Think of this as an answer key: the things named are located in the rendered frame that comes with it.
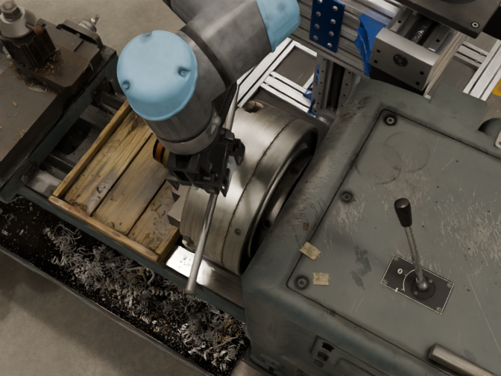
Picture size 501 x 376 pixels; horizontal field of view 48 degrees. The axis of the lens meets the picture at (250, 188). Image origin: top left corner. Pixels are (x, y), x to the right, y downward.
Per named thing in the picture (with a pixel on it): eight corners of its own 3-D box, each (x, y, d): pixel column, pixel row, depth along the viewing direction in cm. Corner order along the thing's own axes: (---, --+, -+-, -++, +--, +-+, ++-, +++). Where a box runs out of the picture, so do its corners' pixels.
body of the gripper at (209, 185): (174, 191, 76) (148, 163, 65) (187, 133, 78) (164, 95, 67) (229, 198, 75) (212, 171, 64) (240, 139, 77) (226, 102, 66)
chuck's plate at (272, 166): (319, 159, 123) (318, 98, 93) (250, 285, 117) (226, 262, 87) (305, 152, 124) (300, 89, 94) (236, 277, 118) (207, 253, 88)
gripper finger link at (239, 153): (217, 165, 81) (201, 143, 73) (219, 153, 82) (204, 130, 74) (247, 168, 80) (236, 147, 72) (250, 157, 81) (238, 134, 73)
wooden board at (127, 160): (241, 143, 136) (241, 134, 132) (159, 266, 123) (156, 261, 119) (141, 94, 143) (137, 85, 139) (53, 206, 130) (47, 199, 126)
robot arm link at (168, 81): (215, 58, 50) (142, 118, 49) (234, 109, 61) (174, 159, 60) (163, 4, 52) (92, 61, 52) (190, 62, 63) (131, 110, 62)
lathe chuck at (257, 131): (305, 152, 124) (300, 89, 94) (236, 277, 118) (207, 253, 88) (270, 136, 126) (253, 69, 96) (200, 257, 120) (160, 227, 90)
